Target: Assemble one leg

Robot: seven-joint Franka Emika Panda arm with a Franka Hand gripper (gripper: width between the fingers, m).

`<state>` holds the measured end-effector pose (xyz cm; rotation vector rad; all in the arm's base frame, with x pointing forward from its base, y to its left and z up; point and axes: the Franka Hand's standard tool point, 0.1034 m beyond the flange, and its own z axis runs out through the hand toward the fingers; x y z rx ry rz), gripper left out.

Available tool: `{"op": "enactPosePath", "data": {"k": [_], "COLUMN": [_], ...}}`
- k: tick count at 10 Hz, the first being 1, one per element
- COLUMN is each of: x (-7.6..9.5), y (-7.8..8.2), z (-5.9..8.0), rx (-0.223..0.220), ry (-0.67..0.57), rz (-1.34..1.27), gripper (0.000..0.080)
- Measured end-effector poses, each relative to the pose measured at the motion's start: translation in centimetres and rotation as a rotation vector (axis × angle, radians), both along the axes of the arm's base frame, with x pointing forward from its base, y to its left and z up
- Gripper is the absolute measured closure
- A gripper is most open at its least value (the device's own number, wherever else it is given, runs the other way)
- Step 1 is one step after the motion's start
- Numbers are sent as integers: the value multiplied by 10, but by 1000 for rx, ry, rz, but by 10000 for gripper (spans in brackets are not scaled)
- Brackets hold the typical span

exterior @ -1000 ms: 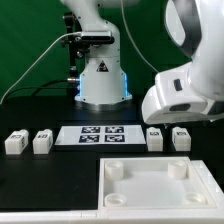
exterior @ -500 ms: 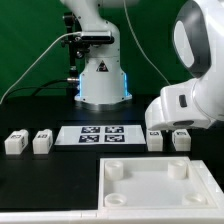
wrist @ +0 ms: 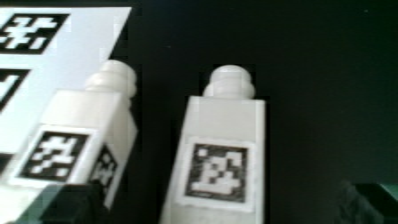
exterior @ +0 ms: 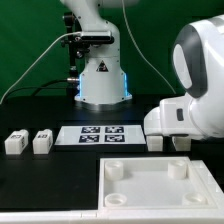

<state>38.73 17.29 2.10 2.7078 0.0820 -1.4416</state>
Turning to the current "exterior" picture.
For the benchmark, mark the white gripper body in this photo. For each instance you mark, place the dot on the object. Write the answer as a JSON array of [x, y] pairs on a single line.
[[170, 118]]

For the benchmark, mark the white square tabletop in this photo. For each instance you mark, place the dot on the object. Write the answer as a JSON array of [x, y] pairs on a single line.
[[157, 183]]

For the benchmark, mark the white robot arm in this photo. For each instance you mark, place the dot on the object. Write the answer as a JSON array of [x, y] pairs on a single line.
[[197, 59]]

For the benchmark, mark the white corner fence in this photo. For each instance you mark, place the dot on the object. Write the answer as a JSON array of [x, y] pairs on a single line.
[[114, 216]]

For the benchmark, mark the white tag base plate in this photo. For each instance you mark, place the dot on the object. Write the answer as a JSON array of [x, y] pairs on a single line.
[[100, 135]]

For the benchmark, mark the black camera stand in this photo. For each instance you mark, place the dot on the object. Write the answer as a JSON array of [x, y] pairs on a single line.
[[76, 51]]

